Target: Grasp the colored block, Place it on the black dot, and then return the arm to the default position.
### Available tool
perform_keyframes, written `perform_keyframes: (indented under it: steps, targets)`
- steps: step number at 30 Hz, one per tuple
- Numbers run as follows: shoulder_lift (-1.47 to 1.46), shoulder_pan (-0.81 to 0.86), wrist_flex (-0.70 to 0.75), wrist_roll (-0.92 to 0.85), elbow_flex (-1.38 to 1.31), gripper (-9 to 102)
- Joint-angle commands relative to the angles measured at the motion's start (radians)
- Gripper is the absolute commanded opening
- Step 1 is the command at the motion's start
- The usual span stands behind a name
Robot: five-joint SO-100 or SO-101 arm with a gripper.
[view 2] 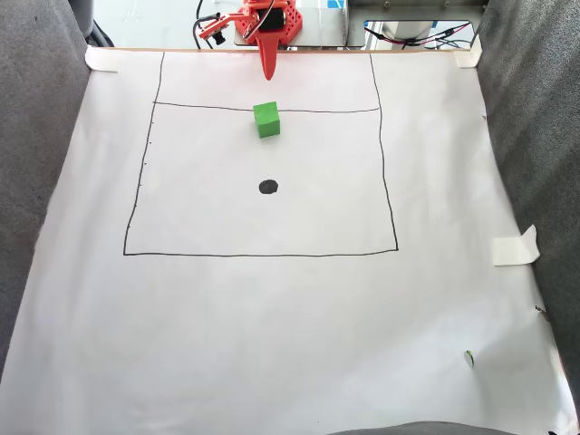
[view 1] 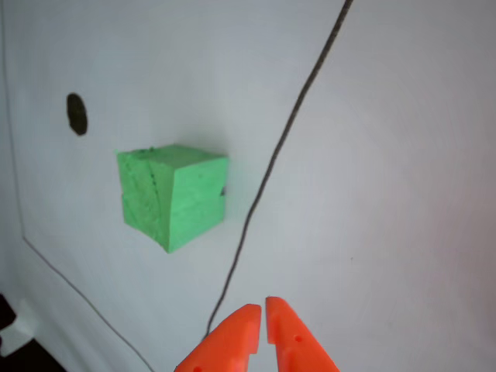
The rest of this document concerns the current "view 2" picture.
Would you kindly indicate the black dot mark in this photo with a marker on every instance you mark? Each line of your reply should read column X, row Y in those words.
column 268, row 186

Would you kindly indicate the small white green sticker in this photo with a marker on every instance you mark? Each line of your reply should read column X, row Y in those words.
column 469, row 359

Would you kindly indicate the dark grey post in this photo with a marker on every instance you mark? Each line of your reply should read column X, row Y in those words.
column 84, row 18

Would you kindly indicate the orange gripper camera mount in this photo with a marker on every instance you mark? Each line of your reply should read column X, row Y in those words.
column 213, row 28

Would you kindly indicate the white tape piece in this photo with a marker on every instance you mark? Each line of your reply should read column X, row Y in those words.
column 514, row 249
column 469, row 56
column 100, row 59

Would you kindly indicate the grey fabric panel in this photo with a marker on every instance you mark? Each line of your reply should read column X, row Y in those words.
column 534, row 136
column 31, row 136

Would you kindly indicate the white round device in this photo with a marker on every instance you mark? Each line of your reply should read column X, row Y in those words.
column 408, row 29

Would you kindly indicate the green block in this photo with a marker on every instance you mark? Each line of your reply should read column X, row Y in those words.
column 266, row 120

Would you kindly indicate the metal base plate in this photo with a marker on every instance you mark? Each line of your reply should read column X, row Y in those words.
column 321, row 27

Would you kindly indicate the metal frame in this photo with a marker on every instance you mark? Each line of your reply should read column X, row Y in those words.
column 408, row 11

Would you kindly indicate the white paper sheet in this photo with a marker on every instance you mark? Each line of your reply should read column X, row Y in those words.
column 290, row 308

